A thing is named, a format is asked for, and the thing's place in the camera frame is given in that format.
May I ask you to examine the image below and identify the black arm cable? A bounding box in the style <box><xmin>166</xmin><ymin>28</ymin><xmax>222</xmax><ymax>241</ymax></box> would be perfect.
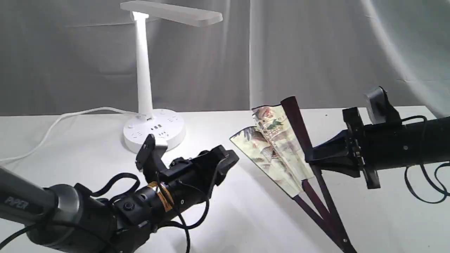
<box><xmin>0</xmin><ymin>155</ymin><xmax>225</xmax><ymax>253</ymax></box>
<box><xmin>401</xmin><ymin>115</ymin><xmax>450</xmax><ymax>204</ymax></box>

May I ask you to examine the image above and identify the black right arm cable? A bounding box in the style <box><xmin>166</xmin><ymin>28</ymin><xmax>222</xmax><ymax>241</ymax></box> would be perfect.
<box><xmin>401</xmin><ymin>115</ymin><xmax>450</xmax><ymax>204</ymax></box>

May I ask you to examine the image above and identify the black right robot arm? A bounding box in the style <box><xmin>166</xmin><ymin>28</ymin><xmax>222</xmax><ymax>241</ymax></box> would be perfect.
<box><xmin>306</xmin><ymin>107</ymin><xmax>450</xmax><ymax>189</ymax></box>

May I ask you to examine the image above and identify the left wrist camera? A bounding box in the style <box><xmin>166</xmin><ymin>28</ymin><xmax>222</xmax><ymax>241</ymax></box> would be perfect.
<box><xmin>135</xmin><ymin>134</ymin><xmax>168</xmax><ymax>183</ymax></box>

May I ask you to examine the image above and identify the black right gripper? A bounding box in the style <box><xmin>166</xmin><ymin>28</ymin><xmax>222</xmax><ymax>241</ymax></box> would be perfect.
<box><xmin>305</xmin><ymin>107</ymin><xmax>387</xmax><ymax>189</ymax></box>

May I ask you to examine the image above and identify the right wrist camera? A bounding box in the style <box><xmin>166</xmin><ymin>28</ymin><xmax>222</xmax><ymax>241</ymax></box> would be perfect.
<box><xmin>365</xmin><ymin>86</ymin><xmax>401</xmax><ymax>124</ymax></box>

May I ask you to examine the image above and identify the white power cable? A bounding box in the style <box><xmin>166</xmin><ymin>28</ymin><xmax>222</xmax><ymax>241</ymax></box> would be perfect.
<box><xmin>0</xmin><ymin>107</ymin><xmax>137</xmax><ymax>163</ymax></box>

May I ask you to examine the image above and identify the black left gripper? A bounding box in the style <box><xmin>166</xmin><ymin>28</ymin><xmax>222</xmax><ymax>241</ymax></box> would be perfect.
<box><xmin>140</xmin><ymin>145</ymin><xmax>239</xmax><ymax>218</ymax></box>

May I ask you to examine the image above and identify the white backdrop curtain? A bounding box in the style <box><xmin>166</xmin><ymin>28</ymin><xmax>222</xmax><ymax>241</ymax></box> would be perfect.
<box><xmin>0</xmin><ymin>0</ymin><xmax>450</xmax><ymax>117</ymax></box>

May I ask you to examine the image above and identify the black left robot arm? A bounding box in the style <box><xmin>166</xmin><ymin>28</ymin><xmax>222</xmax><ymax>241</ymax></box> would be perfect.
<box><xmin>1</xmin><ymin>139</ymin><xmax>239</xmax><ymax>253</ymax></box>

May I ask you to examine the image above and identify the painted paper folding fan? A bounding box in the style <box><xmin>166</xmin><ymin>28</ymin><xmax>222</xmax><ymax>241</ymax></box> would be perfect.
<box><xmin>230</xmin><ymin>96</ymin><xmax>356</xmax><ymax>253</ymax></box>

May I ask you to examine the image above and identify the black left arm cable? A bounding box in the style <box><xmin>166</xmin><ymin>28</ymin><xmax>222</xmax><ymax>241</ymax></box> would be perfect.
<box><xmin>0</xmin><ymin>155</ymin><xmax>225</xmax><ymax>253</ymax></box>

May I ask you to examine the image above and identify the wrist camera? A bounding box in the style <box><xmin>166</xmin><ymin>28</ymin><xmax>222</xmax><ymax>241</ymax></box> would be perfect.
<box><xmin>135</xmin><ymin>134</ymin><xmax>168</xmax><ymax>183</ymax></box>
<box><xmin>365</xmin><ymin>86</ymin><xmax>401</xmax><ymax>124</ymax></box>

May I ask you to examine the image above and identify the white desk lamp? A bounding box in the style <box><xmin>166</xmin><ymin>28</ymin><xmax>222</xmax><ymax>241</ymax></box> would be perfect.
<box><xmin>120</xmin><ymin>0</ymin><xmax>223</xmax><ymax>153</ymax></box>

